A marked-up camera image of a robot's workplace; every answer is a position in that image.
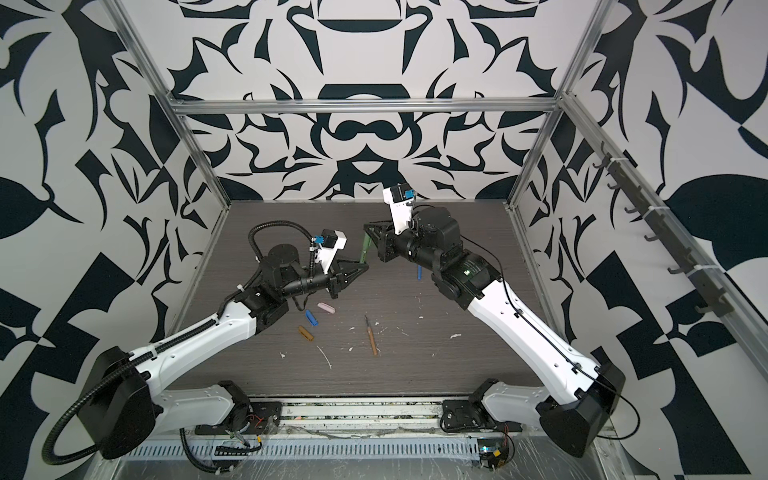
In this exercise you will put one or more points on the dark green pen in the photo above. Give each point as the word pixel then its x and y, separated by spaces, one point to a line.
pixel 366 245

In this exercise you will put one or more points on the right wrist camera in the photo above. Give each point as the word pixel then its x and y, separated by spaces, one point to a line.
pixel 400 199

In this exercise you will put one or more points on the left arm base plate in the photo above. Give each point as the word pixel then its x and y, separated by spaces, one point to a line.
pixel 261 417

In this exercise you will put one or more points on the blue pen cap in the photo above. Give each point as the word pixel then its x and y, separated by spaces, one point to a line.
pixel 311 318

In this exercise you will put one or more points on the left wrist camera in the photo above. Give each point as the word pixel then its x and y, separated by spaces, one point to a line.
pixel 327 244

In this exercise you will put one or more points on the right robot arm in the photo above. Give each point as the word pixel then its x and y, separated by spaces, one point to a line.
pixel 578 394

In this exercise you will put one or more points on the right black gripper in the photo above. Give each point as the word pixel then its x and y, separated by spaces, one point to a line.
pixel 391 243

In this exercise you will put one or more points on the white paper strip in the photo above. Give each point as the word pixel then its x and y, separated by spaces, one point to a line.
pixel 325 357

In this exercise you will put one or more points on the pink pen cap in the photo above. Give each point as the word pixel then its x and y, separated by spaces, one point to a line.
pixel 326 307

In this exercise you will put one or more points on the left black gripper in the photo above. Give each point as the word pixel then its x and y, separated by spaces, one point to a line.
pixel 337 278

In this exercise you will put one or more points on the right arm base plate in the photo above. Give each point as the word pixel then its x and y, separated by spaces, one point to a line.
pixel 463 416

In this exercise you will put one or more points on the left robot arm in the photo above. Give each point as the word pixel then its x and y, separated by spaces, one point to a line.
pixel 284 251

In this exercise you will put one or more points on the wall hook rack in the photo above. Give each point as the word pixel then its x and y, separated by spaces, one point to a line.
pixel 669 232

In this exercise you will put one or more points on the aluminium front rail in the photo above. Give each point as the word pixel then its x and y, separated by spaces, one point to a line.
pixel 360 414

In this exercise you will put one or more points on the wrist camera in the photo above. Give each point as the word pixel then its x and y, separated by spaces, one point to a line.
pixel 327 244
pixel 400 199

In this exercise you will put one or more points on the white cable duct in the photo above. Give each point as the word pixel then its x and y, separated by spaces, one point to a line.
pixel 465 449

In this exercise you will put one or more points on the orange pen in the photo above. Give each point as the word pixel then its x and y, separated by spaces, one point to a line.
pixel 371 336

